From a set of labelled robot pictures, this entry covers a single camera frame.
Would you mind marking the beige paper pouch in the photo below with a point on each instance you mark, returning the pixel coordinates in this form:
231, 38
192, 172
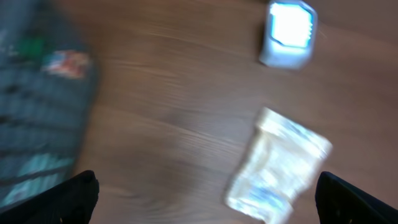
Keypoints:
282, 161

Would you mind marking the grey plastic mesh basket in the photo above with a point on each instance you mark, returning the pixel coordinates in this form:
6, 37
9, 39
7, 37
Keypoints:
41, 113

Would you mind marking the white barcode scanner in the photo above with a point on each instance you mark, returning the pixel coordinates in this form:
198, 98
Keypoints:
289, 34

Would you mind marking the teal snack packet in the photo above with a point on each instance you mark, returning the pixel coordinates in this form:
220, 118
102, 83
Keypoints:
23, 177

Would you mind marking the green capped bottle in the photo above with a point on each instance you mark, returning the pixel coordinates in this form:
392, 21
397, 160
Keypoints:
30, 47

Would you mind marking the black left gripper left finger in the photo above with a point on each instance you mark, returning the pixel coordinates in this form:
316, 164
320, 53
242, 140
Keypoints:
72, 201

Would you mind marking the orange snack packet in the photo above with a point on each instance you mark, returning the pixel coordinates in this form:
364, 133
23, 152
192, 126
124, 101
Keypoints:
67, 63

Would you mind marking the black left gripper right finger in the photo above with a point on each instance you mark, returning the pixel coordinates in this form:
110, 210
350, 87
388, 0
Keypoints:
339, 202

